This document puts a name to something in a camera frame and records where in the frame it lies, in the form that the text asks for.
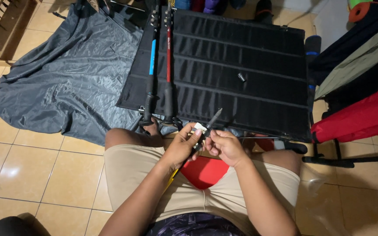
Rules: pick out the person's right hand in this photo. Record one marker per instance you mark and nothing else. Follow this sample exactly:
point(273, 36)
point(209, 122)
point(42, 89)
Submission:
point(225, 146)

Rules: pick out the person's left hand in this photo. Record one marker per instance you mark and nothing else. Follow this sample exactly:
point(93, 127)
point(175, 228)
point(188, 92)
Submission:
point(179, 146)

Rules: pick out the black and yellow trekking pole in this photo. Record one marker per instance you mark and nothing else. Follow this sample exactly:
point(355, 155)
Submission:
point(205, 131)

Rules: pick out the white paper tag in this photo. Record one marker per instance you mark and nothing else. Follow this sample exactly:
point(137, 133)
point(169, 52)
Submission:
point(199, 127)

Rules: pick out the beige shorts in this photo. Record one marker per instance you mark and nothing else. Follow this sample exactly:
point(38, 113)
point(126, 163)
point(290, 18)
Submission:
point(189, 190)

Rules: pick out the small silver metal cap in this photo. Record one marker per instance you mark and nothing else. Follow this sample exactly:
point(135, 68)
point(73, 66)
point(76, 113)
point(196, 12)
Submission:
point(241, 77)

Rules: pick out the black folding camp table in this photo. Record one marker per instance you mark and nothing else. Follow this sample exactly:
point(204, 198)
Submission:
point(221, 72)

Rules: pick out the dark patterned shirt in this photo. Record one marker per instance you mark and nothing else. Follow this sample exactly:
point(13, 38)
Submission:
point(194, 224)

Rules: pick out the black and red trekking pole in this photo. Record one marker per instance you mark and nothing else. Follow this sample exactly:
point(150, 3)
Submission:
point(168, 65)

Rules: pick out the black and blue trekking pole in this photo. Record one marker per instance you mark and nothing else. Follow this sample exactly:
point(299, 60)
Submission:
point(151, 65)

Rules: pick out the clear plastic bag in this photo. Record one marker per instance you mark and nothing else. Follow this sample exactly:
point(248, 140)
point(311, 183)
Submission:
point(317, 196)

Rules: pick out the grey tarp sheet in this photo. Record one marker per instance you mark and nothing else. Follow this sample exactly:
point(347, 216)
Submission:
point(67, 78)

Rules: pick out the folding chairs with fabric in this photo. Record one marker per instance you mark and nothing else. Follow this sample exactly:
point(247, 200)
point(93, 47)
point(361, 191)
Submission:
point(356, 98)

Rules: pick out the row of coloured bags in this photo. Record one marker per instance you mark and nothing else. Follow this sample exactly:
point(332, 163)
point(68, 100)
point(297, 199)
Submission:
point(208, 6)

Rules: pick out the orange and green rolled mat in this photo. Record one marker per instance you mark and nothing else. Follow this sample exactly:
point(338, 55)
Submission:
point(361, 9)

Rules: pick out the wooden rack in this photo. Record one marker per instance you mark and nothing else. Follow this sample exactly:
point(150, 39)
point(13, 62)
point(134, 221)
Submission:
point(2, 29)

